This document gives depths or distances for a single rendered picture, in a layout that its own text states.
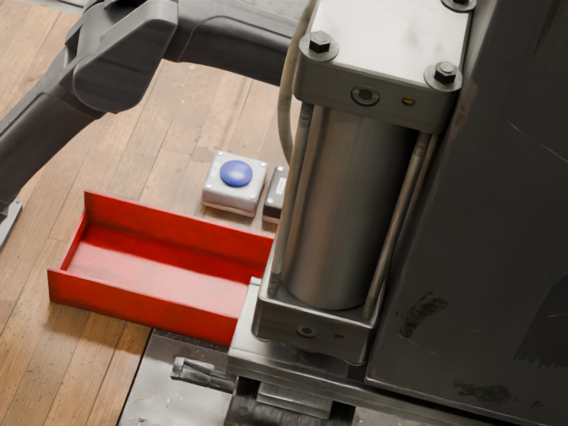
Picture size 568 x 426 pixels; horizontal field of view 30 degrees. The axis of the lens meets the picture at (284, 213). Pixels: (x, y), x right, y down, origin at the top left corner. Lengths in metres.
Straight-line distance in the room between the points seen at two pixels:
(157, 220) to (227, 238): 0.08
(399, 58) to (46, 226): 0.75
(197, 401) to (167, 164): 0.33
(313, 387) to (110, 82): 0.32
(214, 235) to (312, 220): 0.53
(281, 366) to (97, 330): 0.39
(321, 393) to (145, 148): 0.58
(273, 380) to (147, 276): 0.39
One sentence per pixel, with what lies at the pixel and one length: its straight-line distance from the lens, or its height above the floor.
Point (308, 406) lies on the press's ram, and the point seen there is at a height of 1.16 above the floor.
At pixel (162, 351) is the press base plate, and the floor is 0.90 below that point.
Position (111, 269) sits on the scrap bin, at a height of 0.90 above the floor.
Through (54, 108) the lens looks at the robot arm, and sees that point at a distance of 0.99.
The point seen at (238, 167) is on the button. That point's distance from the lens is 1.28.
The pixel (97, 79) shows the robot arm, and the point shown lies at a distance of 0.94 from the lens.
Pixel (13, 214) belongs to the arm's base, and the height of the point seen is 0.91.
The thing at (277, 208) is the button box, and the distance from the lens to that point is 1.26.
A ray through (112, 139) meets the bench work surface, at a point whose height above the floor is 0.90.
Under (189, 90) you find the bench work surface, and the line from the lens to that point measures 1.42.
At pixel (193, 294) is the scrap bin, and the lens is 1.21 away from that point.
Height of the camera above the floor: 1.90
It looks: 51 degrees down
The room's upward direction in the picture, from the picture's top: 11 degrees clockwise
